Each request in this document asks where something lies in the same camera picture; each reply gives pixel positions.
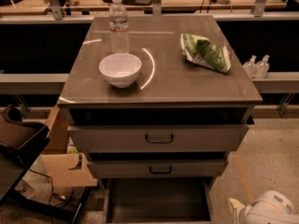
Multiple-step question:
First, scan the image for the clear sanitizer bottle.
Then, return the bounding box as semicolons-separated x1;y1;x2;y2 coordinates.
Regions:
243;55;256;78
253;55;269;78

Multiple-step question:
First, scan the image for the clear plastic water bottle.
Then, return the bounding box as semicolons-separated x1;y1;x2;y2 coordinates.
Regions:
108;0;129;53

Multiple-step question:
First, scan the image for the grey top drawer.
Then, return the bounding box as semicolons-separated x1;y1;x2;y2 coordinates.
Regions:
69;106;251;153

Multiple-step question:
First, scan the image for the left clear sanitizer bottle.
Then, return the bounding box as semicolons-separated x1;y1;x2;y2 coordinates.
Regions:
243;55;256;78

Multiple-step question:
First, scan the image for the black floor cable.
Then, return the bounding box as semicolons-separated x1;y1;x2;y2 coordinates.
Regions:
27;167;78;224

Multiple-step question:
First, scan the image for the grey drawer cabinet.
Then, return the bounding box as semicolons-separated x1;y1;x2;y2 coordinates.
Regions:
57;14;263;182

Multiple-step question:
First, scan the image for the black cart with tray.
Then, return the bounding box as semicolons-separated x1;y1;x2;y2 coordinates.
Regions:
0;105;92;224

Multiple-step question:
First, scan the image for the brown cardboard box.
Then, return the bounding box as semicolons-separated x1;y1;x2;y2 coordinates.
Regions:
41;105;97;189

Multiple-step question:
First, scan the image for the green chip bag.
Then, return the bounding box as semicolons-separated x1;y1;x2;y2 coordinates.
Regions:
180;33;231;74

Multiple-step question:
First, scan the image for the grey drawer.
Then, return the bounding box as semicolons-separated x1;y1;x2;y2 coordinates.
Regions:
102;177;215;224
69;106;251;153
88;152;227;178

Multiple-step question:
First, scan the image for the grey bottom drawer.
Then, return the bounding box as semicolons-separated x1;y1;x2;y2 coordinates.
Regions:
102;177;215;224

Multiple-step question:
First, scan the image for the orange floor tape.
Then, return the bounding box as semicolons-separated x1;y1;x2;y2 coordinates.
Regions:
233;151;254;202

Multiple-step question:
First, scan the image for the right clear sanitizer bottle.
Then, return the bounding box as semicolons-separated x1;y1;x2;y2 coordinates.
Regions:
253;55;269;78

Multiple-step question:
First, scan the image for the grey middle drawer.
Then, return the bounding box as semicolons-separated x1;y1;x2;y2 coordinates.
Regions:
88;152;227;178

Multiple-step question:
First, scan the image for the white ceramic bowl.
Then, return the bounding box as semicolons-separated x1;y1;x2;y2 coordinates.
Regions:
99;53;142;88

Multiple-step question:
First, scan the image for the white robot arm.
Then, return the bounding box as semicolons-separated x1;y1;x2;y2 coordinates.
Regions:
228;190;299;224

